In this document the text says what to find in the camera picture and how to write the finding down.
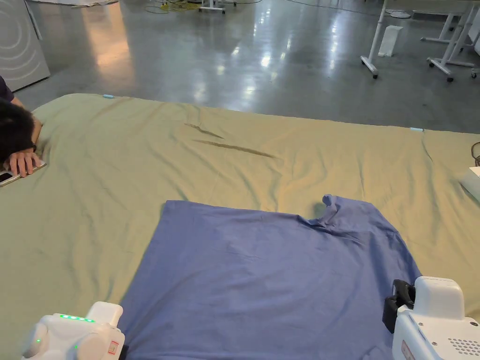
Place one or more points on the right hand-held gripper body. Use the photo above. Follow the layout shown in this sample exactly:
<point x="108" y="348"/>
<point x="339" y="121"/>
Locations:
<point x="435" y="322"/>

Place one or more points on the white flat box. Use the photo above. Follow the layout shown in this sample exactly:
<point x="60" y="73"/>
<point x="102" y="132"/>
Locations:
<point x="473" y="181"/>

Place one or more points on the blue shirt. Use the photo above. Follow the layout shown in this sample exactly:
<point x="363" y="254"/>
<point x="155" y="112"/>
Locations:
<point x="262" y="277"/>

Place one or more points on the white paper bag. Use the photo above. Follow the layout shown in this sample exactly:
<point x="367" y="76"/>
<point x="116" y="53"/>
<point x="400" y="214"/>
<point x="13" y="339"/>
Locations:
<point x="390" y="40"/>

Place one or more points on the silver phone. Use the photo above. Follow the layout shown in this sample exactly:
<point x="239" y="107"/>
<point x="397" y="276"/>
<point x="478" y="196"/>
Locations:
<point x="15" y="174"/>

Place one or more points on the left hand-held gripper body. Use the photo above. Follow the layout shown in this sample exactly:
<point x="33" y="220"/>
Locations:
<point x="67" y="339"/>

